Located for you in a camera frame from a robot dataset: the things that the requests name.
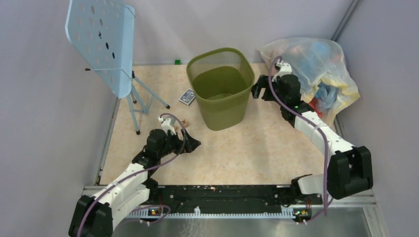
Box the white toothed rack strip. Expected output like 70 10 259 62
126 207 295 220

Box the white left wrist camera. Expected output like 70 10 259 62
158 116 176 135

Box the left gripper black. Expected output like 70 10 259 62
158 128 201 158

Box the light blue music stand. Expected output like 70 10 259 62
65 0 170 134

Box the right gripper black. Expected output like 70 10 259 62
250 75 286 107

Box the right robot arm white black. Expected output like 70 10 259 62
251 75 374 203

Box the large translucent bag of trash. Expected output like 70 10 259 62
258 37 360 125

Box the green mesh trash bin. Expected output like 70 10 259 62
186 47 255 131

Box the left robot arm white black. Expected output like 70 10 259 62
68 129 201 237

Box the blue playing card box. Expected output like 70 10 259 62
178 88 196 106

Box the wooden letter tile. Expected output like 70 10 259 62
181 119 189 128

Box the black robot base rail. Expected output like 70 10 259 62
146 185 323 214

